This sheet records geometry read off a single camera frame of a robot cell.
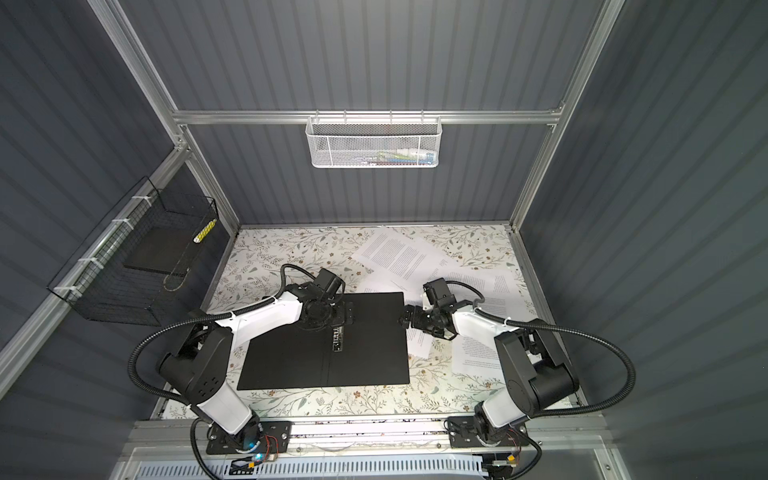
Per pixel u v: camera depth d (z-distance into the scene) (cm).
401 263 109
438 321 68
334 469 77
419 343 89
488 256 112
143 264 69
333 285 75
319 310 75
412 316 82
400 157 92
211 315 50
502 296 99
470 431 73
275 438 73
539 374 45
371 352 86
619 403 43
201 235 81
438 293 74
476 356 87
